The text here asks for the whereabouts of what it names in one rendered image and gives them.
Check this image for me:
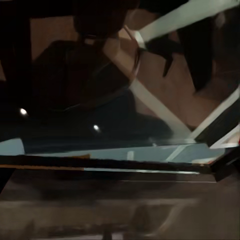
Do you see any microwave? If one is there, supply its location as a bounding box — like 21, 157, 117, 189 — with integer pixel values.
0, 0, 240, 191

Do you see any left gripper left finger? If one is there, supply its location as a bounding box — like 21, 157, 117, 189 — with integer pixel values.
0, 133, 26, 193

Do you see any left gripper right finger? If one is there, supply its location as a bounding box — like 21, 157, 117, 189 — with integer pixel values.
224, 133, 240, 173

